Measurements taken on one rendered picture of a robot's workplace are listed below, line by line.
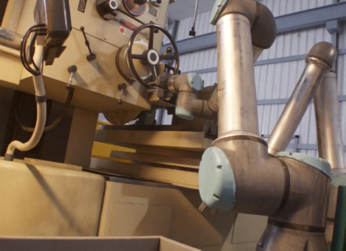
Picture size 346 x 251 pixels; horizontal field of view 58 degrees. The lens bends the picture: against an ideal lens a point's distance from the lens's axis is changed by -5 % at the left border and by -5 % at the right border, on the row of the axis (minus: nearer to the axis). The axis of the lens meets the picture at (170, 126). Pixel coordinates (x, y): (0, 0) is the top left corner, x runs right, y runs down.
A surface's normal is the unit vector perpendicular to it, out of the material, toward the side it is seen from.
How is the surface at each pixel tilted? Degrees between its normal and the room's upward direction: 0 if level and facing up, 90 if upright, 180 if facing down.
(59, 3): 90
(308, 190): 89
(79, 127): 90
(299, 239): 70
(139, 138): 90
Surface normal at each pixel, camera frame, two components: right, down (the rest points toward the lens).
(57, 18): 0.48, -0.05
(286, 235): -0.49, -0.52
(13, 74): 0.69, 0.00
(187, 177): -0.71, -0.21
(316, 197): 0.21, -0.11
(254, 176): 0.24, -0.38
